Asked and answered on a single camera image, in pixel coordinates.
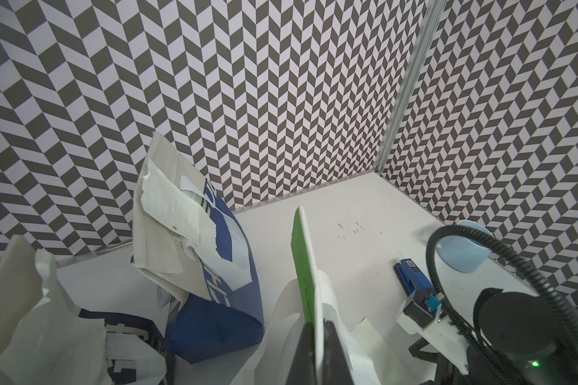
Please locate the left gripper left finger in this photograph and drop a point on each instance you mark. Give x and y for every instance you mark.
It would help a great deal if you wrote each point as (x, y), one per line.
(302, 370)

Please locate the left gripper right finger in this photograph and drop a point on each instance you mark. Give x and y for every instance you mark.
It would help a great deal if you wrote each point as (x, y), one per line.
(335, 369)

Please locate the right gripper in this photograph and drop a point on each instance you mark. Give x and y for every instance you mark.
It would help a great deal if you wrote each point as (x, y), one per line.
(446, 373)

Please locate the blue black stapler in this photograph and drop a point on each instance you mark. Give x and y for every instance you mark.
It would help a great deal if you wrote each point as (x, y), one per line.
(412, 278)

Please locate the cream paper receipt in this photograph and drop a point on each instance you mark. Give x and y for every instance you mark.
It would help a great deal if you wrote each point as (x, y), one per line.
(51, 344)
(165, 203)

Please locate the green white bag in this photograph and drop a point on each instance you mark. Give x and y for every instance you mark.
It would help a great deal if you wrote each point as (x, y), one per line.
(307, 299)

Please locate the blue white bag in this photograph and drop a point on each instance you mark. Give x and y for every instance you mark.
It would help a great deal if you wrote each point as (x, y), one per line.
(134, 347)

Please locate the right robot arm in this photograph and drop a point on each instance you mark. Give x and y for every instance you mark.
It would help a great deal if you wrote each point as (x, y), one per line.
(520, 334)

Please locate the cream receipt pile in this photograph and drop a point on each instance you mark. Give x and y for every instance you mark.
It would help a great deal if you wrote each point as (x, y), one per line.
(377, 364)

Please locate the light blue mug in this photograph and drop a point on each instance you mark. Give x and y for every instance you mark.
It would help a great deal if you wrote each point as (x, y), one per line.
(462, 254)

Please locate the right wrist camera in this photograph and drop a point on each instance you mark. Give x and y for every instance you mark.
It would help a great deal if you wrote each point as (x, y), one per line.
(422, 314)

